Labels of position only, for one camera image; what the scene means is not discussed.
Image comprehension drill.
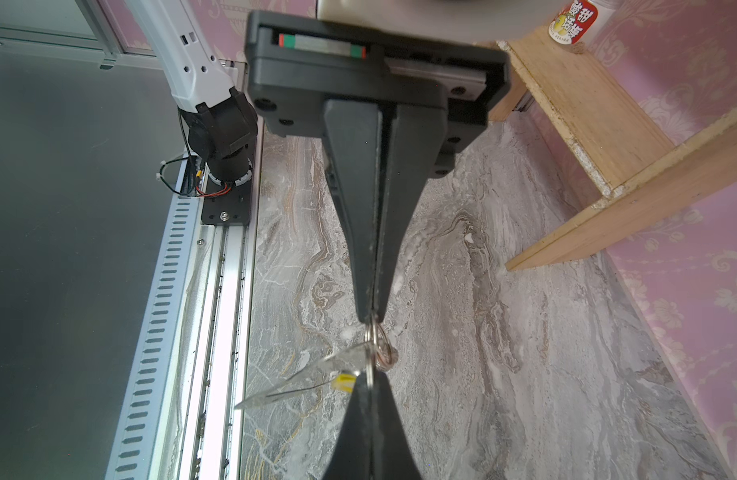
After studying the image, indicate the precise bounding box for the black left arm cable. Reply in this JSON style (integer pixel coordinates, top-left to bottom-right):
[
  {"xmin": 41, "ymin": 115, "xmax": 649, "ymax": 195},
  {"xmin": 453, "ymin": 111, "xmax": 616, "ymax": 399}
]
[{"xmin": 156, "ymin": 113, "xmax": 232, "ymax": 199}]

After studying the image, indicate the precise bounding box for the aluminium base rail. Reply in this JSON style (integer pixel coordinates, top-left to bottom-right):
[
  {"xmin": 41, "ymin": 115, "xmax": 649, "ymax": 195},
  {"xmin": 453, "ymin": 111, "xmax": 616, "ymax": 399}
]
[{"xmin": 103, "ymin": 149, "xmax": 262, "ymax": 480}]

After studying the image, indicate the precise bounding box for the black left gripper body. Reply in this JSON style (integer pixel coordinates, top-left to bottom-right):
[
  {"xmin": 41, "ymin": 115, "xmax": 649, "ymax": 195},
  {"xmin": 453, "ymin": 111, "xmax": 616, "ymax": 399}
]
[{"xmin": 244, "ymin": 10, "xmax": 511, "ymax": 178}]

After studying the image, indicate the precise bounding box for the small bottle red label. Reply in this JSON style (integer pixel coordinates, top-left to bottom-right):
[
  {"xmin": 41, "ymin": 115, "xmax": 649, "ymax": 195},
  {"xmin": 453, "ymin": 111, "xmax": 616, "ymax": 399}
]
[{"xmin": 547, "ymin": 0, "xmax": 617, "ymax": 47}]

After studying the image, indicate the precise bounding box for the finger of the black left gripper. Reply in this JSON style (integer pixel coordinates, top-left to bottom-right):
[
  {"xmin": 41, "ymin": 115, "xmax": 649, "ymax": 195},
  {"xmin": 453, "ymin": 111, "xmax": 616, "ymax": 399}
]
[
  {"xmin": 372, "ymin": 105, "xmax": 447, "ymax": 318},
  {"xmin": 324, "ymin": 99, "xmax": 381, "ymax": 323}
]

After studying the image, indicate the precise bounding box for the yellow key tag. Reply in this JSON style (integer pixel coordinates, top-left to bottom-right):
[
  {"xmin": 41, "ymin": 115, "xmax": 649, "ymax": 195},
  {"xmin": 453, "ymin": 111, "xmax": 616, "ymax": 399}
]
[{"xmin": 330, "ymin": 372, "xmax": 358, "ymax": 393}]

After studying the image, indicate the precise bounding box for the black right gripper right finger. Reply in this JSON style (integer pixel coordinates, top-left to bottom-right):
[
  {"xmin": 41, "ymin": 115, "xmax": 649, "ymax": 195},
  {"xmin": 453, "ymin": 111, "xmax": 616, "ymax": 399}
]
[{"xmin": 369, "ymin": 373, "xmax": 422, "ymax": 480}]

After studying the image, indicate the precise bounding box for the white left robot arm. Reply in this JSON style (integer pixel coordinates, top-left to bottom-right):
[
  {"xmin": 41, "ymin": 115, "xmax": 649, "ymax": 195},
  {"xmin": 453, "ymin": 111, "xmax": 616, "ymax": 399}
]
[{"xmin": 128, "ymin": 1, "xmax": 511, "ymax": 324}]

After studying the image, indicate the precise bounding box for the wooden two-tier shelf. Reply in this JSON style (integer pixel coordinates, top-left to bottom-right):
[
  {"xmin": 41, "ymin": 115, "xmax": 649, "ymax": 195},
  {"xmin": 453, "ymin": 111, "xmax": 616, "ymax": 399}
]
[{"xmin": 495, "ymin": 29, "xmax": 737, "ymax": 271}]

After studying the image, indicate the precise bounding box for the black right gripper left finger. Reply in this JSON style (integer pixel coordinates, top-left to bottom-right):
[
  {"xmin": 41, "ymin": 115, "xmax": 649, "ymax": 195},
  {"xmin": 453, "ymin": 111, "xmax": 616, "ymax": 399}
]
[{"xmin": 322, "ymin": 374, "xmax": 371, "ymax": 480}]

